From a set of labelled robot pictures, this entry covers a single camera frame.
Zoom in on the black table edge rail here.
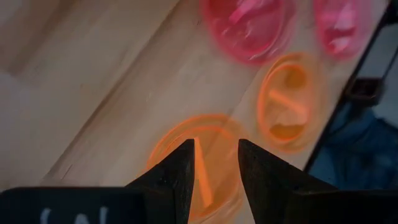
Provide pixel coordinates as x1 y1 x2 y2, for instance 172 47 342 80
303 0 391 172

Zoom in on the blue fabric object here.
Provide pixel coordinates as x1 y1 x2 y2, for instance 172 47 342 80
307 104 398 191

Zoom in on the black table-level camera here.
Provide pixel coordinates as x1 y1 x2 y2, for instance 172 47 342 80
343 77 386 107

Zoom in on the large clear pink plate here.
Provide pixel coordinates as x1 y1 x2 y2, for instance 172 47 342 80
312 0 374 60

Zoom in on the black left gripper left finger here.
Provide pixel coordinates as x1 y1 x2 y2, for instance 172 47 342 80
124 138 196 224

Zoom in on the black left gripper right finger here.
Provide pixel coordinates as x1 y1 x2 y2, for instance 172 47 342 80
238 138 338 224

